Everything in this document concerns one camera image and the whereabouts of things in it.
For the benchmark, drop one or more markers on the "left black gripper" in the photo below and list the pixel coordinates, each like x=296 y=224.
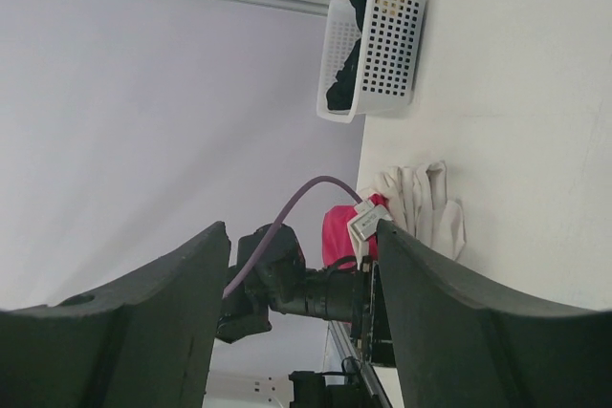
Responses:
x=347 y=292

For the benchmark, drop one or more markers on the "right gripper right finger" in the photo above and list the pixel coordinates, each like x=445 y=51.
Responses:
x=462 y=340

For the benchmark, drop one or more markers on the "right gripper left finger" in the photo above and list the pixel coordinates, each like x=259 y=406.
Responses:
x=142 y=340

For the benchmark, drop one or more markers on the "pink t shirt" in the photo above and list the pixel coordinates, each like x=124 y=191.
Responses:
x=336 y=241

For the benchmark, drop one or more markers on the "white t shirt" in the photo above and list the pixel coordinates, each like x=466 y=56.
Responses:
x=417 y=199

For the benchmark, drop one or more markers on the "white plastic laundry basket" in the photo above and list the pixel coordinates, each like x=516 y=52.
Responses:
x=390 y=41

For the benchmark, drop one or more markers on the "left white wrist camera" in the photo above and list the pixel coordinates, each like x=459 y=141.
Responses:
x=362 y=228

